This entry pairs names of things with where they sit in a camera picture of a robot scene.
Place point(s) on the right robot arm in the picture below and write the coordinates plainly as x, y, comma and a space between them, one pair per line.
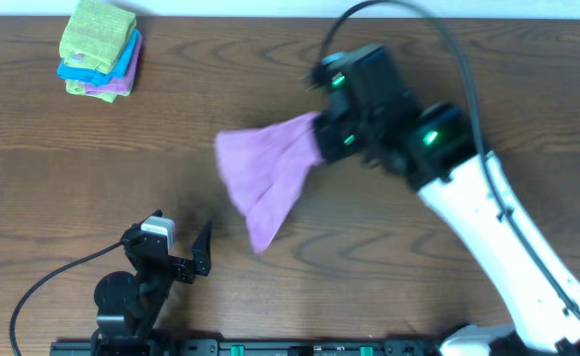
464, 184

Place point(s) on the green folded cloth at bottom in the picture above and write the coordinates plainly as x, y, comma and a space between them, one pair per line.
79, 88

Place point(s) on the blue folded cloth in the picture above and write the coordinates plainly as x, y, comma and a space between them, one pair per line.
96, 77

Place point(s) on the green folded cloth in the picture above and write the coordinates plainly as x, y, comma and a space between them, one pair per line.
96, 35
79, 88

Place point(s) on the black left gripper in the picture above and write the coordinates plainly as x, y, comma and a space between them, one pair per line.
175, 264

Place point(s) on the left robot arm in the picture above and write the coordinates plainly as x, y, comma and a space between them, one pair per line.
129, 304

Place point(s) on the purple folded cloth in stack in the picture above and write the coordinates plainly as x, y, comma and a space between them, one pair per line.
120, 85

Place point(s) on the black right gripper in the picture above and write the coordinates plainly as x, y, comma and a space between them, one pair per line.
326, 136

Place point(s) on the purple microfiber cloth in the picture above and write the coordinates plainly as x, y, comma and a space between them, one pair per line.
264, 171

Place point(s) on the green folded cloth on top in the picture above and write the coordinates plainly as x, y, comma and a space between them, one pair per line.
96, 35

